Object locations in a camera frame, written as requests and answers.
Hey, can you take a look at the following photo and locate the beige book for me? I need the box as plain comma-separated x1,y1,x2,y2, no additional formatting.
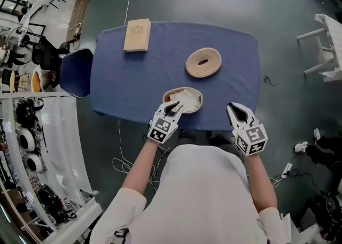
122,18,152,53

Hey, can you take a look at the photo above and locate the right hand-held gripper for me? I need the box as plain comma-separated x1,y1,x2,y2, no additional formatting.
226,102,269,156

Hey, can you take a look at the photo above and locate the table with blue cloth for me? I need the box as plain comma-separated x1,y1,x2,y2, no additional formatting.
90,20,261,132

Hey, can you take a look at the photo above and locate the black cord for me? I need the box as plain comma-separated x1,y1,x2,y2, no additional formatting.
262,74,279,87

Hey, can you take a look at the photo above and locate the white cloth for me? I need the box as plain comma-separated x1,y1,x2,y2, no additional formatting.
168,89,202,113

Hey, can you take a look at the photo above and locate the person's left forearm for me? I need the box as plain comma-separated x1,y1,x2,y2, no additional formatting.
121,140,159,199

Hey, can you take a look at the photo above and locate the white side table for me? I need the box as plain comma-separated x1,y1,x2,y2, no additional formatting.
296,13,342,83

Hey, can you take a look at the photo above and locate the black helmet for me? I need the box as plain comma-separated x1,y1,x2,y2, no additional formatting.
12,98,45,127

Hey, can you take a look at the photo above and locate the black office chair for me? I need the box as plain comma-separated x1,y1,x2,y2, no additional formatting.
31,36,71,65

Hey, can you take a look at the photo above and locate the white round device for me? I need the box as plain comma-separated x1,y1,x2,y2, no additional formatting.
15,127,37,152
23,152,45,174

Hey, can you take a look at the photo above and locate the black floor fan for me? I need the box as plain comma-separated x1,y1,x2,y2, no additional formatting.
4,26,30,59

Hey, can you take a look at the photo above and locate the wooden stool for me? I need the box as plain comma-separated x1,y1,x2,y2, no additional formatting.
1,68,20,93

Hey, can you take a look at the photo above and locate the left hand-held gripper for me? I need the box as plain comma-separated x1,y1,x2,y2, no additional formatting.
147,100,185,144

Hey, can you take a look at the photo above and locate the woven round lid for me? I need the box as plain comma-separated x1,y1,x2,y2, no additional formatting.
185,47,223,79

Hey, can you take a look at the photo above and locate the person's right forearm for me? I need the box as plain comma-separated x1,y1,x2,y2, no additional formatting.
244,154,278,211

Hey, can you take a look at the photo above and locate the person's white shirt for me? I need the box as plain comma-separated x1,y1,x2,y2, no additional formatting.
89,143,292,244

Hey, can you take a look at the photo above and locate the blue chair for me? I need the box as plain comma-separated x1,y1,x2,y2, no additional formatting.
59,48,95,100

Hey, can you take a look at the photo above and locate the woven oval basket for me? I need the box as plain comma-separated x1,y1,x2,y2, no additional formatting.
162,86,204,116

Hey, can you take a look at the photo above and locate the white shelf unit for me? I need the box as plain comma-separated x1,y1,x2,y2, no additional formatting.
0,91,104,244

